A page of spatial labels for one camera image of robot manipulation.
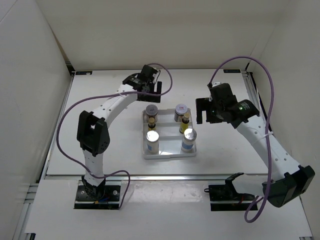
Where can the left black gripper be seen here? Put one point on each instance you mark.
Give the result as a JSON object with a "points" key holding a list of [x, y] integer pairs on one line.
{"points": [[150, 98]]}

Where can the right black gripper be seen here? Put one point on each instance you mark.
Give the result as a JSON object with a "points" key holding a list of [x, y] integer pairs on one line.
{"points": [[202, 104]]}

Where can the brown spice jar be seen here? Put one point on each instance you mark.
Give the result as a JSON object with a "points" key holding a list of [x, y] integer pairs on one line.
{"points": [[151, 111], [180, 111]]}

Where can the yellow small bottle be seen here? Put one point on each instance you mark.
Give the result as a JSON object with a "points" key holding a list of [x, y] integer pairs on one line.
{"points": [[151, 124], [184, 122]]}

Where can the white silver-cap bottle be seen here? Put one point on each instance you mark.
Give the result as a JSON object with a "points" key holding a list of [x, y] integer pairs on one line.
{"points": [[152, 141], [188, 143]]}

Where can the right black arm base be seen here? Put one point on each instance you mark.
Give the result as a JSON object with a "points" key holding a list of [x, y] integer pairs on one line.
{"points": [[224, 198]]}

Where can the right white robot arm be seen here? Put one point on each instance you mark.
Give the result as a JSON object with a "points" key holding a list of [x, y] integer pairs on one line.
{"points": [[287, 178]]}

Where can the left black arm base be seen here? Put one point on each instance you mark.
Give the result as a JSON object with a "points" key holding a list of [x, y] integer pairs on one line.
{"points": [[109, 199]]}

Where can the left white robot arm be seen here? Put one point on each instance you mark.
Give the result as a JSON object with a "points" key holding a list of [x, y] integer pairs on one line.
{"points": [[93, 133]]}

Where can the white divided tray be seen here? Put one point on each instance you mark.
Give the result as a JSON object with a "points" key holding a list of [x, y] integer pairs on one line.
{"points": [[170, 139]]}

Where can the right blue corner label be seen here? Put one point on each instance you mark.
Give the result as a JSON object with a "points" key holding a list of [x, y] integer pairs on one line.
{"points": [[231, 71]]}

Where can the aluminium front rail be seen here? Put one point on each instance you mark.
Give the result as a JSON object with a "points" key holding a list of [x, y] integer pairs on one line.
{"points": [[157, 177]]}

